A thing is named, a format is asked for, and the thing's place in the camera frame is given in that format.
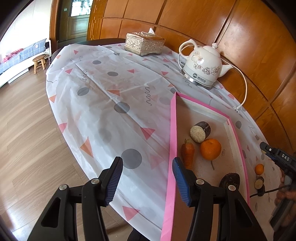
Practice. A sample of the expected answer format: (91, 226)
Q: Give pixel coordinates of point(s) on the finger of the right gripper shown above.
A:
(266, 149)

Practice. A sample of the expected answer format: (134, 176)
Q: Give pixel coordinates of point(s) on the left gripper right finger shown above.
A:
(236, 220)

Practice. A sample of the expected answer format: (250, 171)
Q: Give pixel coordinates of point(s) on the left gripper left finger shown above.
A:
(58, 219)

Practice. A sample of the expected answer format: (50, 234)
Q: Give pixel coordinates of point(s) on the dark wrinkled fruit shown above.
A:
(230, 179)

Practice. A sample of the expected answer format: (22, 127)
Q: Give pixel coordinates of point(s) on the orange mandarin with stem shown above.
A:
(210, 149)

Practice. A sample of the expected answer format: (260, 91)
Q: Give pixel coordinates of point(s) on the cut purple yam piece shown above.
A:
(200, 131)

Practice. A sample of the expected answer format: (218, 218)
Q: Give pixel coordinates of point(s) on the small orange carrot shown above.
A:
(187, 153)

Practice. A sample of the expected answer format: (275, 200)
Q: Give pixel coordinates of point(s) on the dark round fruit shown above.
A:
(261, 191)

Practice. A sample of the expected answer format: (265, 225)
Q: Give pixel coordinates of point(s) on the person's right hand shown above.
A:
(283, 193)

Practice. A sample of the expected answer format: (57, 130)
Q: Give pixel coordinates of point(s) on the white ceramic electric kettle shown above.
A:
(203, 65)

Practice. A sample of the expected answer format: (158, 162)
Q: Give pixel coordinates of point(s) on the patterned white tablecloth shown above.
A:
(109, 102)

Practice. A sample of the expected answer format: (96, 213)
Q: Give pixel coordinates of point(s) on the small wooden stool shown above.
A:
(39, 61)

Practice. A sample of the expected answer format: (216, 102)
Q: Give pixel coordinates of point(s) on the blue plaid sofa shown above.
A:
(20, 63)

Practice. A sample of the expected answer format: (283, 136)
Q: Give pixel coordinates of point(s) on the ornate silver tissue box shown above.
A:
(144, 43)

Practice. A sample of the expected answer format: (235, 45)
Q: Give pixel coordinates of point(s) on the wooden glass door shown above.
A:
(73, 18)

